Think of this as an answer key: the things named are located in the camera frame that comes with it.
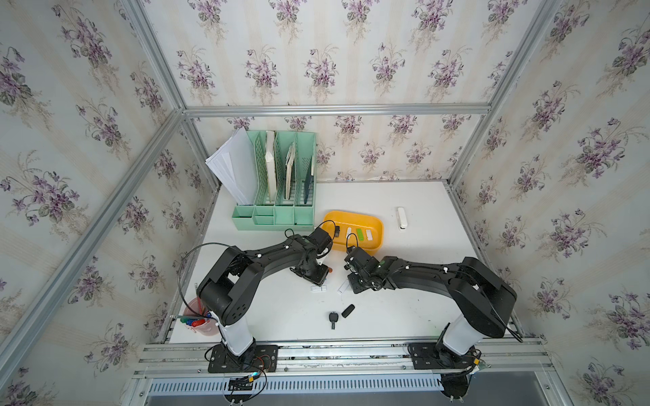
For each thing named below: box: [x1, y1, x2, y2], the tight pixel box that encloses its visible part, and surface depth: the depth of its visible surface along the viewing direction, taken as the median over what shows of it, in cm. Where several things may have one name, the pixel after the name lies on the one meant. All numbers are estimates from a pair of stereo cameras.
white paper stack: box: [204, 126, 258, 205], surface depth 99 cm
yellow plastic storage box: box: [321, 210, 385, 256], surface depth 104 cm
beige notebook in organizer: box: [285, 142, 296, 201], surface depth 103 cm
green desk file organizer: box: [231, 130, 317, 231], surface depth 105 cm
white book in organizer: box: [264, 130, 278, 203], surface depth 100 cm
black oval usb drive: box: [341, 303, 356, 319], surface depth 84 cm
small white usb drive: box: [309, 284, 328, 294], surface depth 88 cm
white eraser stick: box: [396, 207, 408, 231], surface depth 106 cm
